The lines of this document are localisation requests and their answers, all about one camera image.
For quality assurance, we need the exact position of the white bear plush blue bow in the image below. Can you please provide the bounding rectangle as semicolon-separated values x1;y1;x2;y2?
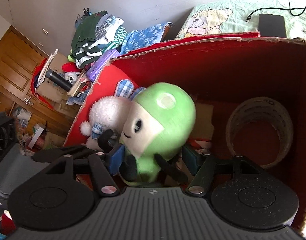
80;79;145;153

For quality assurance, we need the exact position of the green mushroom cap plush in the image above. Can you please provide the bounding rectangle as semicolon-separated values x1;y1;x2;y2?
119;82;196;186

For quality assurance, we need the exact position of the brown tape roll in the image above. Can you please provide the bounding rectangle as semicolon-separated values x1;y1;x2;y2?
226;97;293;168

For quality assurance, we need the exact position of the red cardboard box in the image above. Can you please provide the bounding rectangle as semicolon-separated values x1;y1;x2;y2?
65;33;306;232

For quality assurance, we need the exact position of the stack of books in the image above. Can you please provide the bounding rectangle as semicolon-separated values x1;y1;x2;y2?
66;69;90;97

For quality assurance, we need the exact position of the brown cardboard box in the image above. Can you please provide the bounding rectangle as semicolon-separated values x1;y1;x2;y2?
32;52;69;104

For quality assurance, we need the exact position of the red hat santa plush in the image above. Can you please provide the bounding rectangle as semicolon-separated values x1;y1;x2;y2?
62;62;81;84

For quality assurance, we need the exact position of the black cylinder bottle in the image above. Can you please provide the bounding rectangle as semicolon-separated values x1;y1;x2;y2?
46;69;72;92

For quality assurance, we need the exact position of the green frog plush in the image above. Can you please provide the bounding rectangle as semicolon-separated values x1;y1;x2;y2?
68;54;76;63

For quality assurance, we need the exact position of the pile of folded clothes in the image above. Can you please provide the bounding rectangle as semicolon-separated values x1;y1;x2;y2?
70;10;128;69

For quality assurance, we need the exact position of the wooden door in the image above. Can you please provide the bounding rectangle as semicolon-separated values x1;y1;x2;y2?
0;26;73;138

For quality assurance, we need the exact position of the cartoon bear bed sheet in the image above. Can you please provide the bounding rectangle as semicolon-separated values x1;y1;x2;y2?
175;0;306;40

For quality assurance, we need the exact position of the black smartphone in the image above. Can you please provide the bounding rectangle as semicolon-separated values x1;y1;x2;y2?
258;14;287;38

